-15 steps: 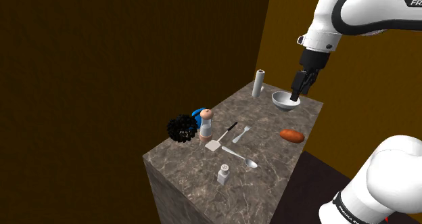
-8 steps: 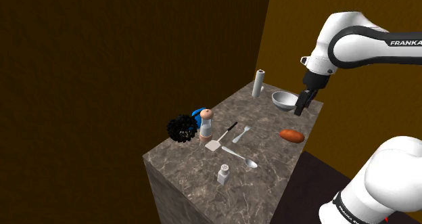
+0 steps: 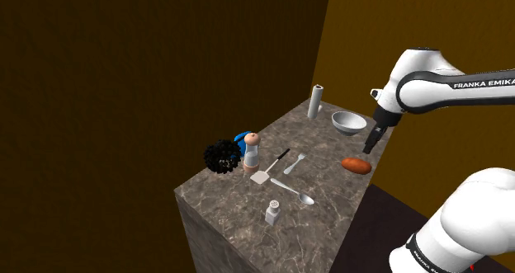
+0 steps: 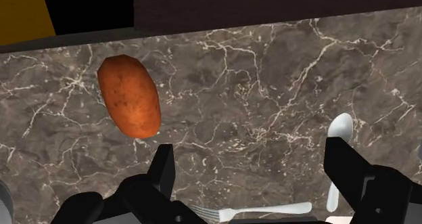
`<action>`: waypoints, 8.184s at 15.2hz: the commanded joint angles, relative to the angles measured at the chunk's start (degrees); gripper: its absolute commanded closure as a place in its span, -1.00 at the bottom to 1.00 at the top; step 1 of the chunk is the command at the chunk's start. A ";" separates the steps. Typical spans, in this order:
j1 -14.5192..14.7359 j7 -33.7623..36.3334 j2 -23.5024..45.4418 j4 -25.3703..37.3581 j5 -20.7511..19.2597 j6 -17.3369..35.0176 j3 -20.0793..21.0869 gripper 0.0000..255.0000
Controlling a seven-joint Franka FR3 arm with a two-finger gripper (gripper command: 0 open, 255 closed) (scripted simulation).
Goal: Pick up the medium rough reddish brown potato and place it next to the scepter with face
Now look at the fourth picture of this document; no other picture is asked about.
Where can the orange-brown potato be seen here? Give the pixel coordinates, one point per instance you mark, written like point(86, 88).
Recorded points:
point(130, 96)

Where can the grey round object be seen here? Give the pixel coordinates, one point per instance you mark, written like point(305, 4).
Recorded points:
point(5, 203)

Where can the white fork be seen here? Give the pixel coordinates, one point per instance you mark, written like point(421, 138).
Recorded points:
point(263, 209)

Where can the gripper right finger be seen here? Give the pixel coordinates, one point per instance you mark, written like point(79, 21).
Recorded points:
point(379, 193)

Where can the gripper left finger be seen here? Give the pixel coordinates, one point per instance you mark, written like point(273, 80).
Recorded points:
point(145, 197)

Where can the white spoon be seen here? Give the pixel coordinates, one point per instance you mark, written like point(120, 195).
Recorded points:
point(341, 126)

